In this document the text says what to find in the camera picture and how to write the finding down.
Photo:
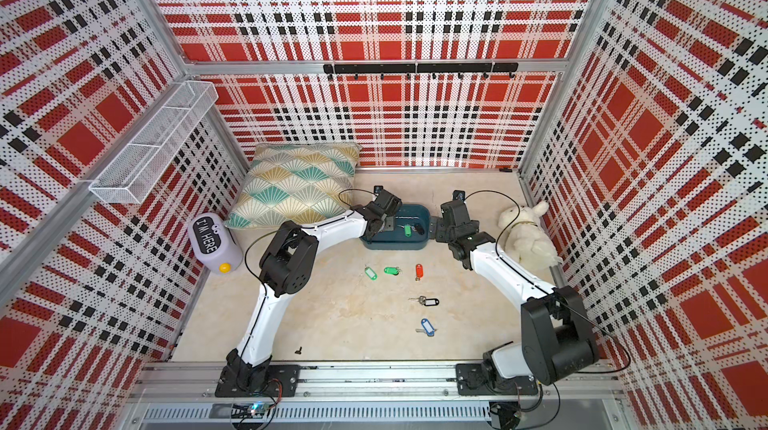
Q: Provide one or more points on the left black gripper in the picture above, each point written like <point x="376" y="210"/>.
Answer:
<point x="394" y="213"/>

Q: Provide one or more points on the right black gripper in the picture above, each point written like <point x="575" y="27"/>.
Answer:
<point x="441" y="232"/>

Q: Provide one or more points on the blue tag key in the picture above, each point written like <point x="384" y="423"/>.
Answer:
<point x="426" y="328"/>

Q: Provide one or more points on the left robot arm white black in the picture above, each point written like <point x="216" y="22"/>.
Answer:
<point x="285" y="269"/>

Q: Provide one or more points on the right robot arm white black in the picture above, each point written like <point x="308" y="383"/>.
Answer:
<point x="557" y="338"/>

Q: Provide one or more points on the teal storage box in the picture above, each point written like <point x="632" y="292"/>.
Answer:
<point x="392" y="237"/>

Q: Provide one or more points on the white plush toy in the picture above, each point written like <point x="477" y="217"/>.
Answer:
<point x="525" y="241"/>

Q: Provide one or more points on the fan pattern cushion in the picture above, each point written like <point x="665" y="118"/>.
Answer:
<point x="303" y="183"/>

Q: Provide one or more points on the lavender I'm here jug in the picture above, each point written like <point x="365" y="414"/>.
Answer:
<point x="213" y="244"/>

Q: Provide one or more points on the green circuit board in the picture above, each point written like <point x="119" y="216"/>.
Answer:
<point x="256" y="410"/>

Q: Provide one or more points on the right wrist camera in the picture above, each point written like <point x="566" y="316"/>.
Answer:
<point x="459" y="195"/>

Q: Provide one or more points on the black hook rail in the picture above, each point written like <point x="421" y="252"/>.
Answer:
<point x="357" y="70"/>

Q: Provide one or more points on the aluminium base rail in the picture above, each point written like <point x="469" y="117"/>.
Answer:
<point x="182" y="395"/>

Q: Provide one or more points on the white wire mesh shelf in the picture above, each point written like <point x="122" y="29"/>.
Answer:
<point x="135" y="170"/>

